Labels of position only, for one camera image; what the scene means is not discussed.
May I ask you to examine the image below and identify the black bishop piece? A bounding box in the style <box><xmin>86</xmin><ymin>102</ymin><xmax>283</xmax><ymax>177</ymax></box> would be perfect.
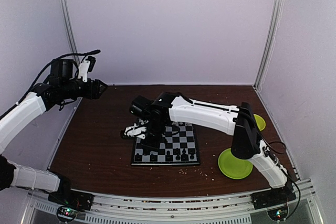
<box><xmin>175</xmin><ymin>148</ymin><xmax>181</xmax><ymax>161</ymax></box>

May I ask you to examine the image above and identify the aluminium frame post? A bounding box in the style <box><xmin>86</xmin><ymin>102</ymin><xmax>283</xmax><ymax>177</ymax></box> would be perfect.
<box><xmin>254</xmin><ymin>0</ymin><xmax>284</xmax><ymax>92</ymax></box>
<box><xmin>59</xmin><ymin>0</ymin><xmax>77</xmax><ymax>52</ymax></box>

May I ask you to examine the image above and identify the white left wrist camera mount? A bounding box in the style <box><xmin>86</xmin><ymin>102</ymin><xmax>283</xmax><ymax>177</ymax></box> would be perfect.
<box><xmin>77</xmin><ymin>56</ymin><xmax>96</xmax><ymax>82</ymax></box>

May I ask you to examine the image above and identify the green plate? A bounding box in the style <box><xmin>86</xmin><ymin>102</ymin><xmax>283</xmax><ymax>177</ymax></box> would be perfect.
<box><xmin>218</xmin><ymin>148</ymin><xmax>253</xmax><ymax>180</ymax></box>

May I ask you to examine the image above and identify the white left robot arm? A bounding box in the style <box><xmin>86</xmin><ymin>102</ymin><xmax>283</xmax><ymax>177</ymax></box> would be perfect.
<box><xmin>1</xmin><ymin>49</ymin><xmax>108</xmax><ymax>205</ymax></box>

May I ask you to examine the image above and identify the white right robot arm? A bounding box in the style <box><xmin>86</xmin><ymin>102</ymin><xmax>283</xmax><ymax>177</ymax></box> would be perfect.
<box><xmin>122</xmin><ymin>92</ymin><xmax>296</xmax><ymax>204</ymax></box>

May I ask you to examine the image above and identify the black king piece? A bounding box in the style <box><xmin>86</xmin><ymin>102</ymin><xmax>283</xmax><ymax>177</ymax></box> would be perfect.
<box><xmin>165</xmin><ymin>151</ymin><xmax>173</xmax><ymax>162</ymax></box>

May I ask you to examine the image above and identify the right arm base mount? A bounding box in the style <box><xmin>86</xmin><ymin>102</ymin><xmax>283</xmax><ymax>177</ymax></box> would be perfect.
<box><xmin>251</xmin><ymin>188</ymin><xmax>297</xmax><ymax>222</ymax></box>

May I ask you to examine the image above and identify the front aluminium rail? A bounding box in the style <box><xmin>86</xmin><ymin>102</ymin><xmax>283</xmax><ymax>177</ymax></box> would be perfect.
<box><xmin>26</xmin><ymin>179</ymin><xmax>323</xmax><ymax>224</ymax></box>

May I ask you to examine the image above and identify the right aluminium frame post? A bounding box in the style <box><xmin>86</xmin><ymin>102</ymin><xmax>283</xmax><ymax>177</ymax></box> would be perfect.
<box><xmin>254</xmin><ymin>0</ymin><xmax>284</xmax><ymax>92</ymax></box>

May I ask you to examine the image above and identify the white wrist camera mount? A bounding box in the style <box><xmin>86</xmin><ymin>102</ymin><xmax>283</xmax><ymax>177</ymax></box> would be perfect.
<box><xmin>77</xmin><ymin>56</ymin><xmax>96</xmax><ymax>82</ymax></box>
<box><xmin>120</xmin><ymin>126</ymin><xmax>146</xmax><ymax>139</ymax></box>

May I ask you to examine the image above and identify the left aluminium frame post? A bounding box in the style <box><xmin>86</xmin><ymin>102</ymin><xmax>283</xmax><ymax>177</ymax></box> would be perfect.
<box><xmin>59</xmin><ymin>0</ymin><xmax>77</xmax><ymax>52</ymax></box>

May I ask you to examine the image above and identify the green bowl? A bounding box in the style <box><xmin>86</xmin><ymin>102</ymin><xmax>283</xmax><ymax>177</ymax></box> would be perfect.
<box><xmin>254</xmin><ymin>114</ymin><xmax>266</xmax><ymax>131</ymax></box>

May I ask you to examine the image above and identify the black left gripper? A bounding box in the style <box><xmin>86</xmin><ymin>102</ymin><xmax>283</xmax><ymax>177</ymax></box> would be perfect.
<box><xmin>61</xmin><ymin>78</ymin><xmax>107</xmax><ymax>99</ymax></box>

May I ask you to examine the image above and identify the black and white chessboard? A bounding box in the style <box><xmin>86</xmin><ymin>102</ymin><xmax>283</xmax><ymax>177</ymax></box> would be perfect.
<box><xmin>131</xmin><ymin>122</ymin><xmax>201</xmax><ymax>166</ymax></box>

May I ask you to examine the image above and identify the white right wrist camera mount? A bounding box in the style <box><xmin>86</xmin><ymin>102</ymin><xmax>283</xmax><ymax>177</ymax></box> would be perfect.
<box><xmin>120</xmin><ymin>126</ymin><xmax>146</xmax><ymax>139</ymax></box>

